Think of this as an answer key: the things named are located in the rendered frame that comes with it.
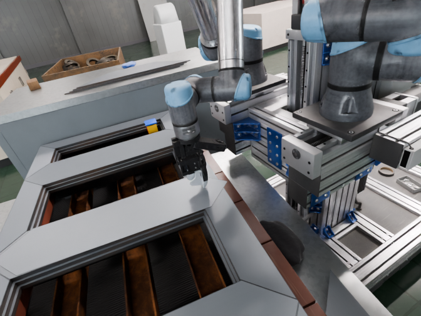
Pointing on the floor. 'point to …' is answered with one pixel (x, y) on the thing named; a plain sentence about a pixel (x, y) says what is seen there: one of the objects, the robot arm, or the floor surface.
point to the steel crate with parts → (84, 64)
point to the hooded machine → (168, 29)
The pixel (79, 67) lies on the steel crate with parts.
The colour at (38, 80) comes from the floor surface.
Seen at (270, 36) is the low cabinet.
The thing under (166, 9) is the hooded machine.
